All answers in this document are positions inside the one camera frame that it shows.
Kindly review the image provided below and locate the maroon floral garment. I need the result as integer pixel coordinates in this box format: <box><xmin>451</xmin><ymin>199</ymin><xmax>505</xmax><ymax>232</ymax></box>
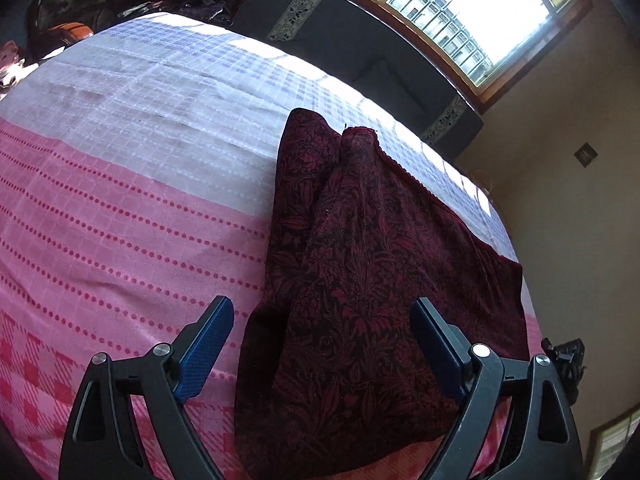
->
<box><xmin>234</xmin><ymin>108</ymin><xmax>529</xmax><ymax>479</ymax></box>

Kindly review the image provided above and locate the pink white bedspread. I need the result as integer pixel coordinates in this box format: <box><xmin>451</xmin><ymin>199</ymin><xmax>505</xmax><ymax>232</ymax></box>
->
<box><xmin>1</xmin><ymin>13</ymin><xmax>514</xmax><ymax>479</ymax></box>

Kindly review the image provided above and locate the grey pillow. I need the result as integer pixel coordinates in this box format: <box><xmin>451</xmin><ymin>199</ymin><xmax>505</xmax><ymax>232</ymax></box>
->
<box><xmin>354</xmin><ymin>60</ymin><xmax>423</xmax><ymax>122</ymax></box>

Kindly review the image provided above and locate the wooden framed window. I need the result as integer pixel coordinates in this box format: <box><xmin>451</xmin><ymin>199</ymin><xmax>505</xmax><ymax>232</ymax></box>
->
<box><xmin>348</xmin><ymin>0</ymin><xmax>591</xmax><ymax>114</ymax></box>

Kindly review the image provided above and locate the dark grey headboard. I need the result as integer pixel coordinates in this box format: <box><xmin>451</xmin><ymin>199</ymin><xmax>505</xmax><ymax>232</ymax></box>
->
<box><xmin>232</xmin><ymin>0</ymin><xmax>483</xmax><ymax>162</ymax></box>

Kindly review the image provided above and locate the wall switch plate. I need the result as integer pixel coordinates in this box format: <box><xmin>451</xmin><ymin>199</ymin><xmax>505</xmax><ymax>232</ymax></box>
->
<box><xmin>574</xmin><ymin>142</ymin><xmax>598</xmax><ymax>168</ymax></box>

